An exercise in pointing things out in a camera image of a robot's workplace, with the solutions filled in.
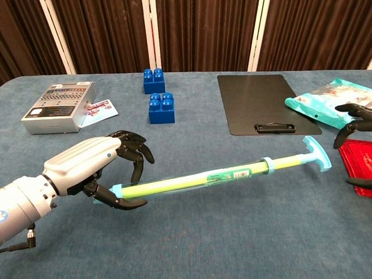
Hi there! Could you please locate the brown pleated curtain panel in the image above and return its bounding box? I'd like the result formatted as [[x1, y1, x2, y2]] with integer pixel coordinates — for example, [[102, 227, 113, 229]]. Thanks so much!
[[256, 0, 372, 71], [155, 0, 260, 73], [0, 0, 68, 87], [50, 0, 151, 75]]

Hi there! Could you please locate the blue table cloth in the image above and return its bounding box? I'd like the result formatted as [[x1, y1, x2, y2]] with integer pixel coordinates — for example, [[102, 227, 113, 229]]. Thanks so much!
[[0, 69, 372, 279]]

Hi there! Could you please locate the teal snack bag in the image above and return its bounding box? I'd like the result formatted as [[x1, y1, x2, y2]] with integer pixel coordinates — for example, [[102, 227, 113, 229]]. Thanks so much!
[[284, 77, 372, 130]]

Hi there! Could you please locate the yellow-green plastic pump tube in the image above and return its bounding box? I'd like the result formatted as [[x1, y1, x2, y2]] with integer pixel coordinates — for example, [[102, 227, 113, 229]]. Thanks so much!
[[121, 135, 332, 200]]

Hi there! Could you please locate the silver printed cardboard box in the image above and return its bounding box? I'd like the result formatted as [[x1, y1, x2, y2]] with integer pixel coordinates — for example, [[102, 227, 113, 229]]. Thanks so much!
[[20, 81, 97, 135]]

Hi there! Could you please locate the blue toy building brick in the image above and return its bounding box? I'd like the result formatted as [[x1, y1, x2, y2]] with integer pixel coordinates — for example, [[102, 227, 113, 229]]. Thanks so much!
[[143, 67, 166, 95], [148, 92, 176, 125]]

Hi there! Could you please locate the black arm cable with plug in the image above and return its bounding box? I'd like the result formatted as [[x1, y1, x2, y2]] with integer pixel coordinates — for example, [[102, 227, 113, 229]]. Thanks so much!
[[0, 221, 37, 254]]

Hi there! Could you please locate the black clipboard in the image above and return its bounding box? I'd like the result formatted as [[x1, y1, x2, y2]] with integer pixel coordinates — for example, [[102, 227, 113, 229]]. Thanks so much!
[[217, 74, 323, 136]]

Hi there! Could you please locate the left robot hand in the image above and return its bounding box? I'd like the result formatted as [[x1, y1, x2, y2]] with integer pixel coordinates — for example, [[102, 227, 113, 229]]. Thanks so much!
[[42, 130, 156, 210]]

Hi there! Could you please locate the white printed card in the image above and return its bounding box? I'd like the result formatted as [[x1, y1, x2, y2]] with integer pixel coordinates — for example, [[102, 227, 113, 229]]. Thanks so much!
[[80, 99, 119, 128]]

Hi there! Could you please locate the red transparent plastic sheet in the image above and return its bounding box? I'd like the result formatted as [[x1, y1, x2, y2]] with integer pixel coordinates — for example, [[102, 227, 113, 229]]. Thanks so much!
[[338, 138, 372, 199]]

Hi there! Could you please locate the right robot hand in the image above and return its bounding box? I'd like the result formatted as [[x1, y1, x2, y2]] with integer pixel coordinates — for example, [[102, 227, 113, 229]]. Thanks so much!
[[333, 102, 372, 188]]

